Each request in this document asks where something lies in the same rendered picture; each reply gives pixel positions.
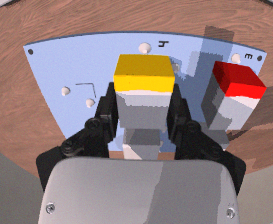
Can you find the grey block with blue end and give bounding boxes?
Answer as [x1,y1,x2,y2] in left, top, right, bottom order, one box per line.
[198,122,230,151]

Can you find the grey block with yellow end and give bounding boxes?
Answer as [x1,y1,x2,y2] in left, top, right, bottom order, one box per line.
[114,54,175,129]

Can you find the grey block with red end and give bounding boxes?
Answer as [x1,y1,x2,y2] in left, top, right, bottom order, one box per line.
[201,61,267,130]

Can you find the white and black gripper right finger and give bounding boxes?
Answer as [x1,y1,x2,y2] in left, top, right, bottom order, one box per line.
[166,84,246,196]

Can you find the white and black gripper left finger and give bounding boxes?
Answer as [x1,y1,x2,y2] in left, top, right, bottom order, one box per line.
[36,82,119,192]

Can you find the white block with green end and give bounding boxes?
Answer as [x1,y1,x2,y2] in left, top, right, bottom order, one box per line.
[123,128,160,160]

